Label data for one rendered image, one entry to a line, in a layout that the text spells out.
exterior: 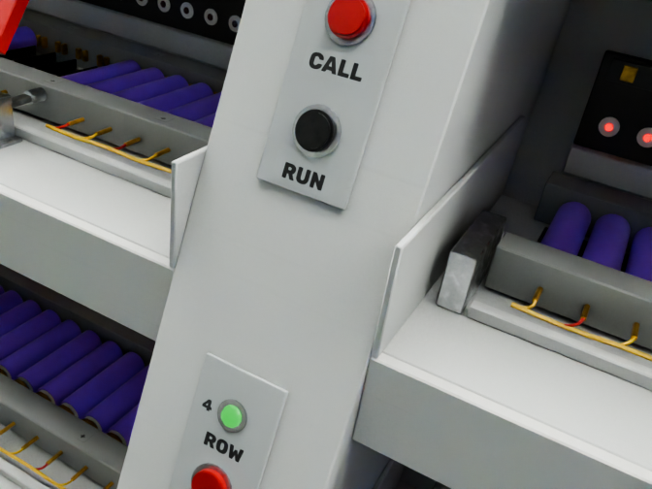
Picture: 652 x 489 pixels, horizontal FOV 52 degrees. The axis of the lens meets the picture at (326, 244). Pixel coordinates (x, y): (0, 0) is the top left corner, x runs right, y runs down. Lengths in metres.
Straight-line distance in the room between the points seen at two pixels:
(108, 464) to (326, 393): 0.20
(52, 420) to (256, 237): 0.23
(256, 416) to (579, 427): 0.12
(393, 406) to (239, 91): 0.14
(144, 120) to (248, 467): 0.20
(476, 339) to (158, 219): 0.16
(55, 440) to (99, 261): 0.16
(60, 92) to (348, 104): 0.22
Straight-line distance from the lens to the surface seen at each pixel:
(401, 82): 0.25
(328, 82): 0.26
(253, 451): 0.29
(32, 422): 0.46
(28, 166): 0.38
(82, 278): 0.34
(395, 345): 0.27
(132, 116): 0.39
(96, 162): 0.38
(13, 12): 0.40
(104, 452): 0.44
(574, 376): 0.28
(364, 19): 0.25
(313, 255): 0.26
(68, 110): 0.42
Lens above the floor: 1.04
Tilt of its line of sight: 11 degrees down
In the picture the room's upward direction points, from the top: 17 degrees clockwise
